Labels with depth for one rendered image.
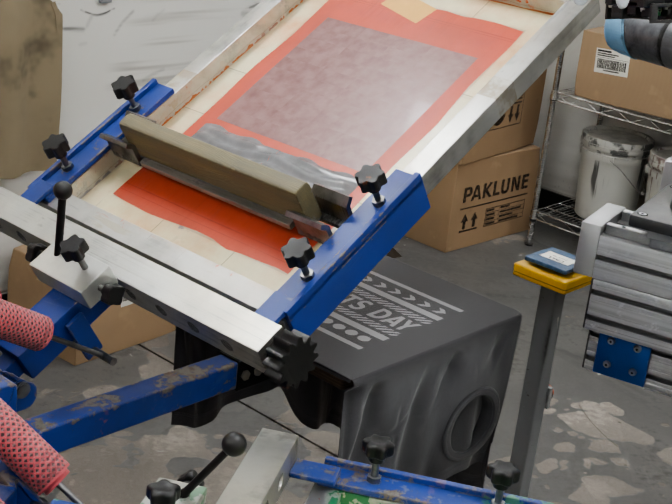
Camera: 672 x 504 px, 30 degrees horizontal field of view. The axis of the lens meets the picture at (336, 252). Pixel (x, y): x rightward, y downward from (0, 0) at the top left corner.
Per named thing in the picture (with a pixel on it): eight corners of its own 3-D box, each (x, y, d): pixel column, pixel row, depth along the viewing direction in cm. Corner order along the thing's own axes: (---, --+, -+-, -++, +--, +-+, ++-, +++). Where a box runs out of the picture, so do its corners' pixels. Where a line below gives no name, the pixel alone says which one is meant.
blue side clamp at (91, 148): (167, 108, 223) (152, 77, 218) (185, 115, 220) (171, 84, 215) (44, 216, 210) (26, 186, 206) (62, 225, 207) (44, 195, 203)
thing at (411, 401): (459, 450, 248) (483, 300, 237) (494, 469, 243) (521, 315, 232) (297, 531, 216) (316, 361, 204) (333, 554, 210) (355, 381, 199)
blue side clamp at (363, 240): (405, 197, 189) (394, 163, 184) (431, 207, 186) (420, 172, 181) (275, 333, 176) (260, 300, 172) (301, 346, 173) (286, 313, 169)
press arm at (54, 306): (95, 283, 187) (81, 260, 183) (120, 297, 183) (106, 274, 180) (9, 364, 179) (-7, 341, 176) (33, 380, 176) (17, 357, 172)
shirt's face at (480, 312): (349, 242, 260) (350, 240, 260) (521, 315, 233) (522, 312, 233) (171, 292, 226) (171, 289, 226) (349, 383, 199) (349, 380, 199)
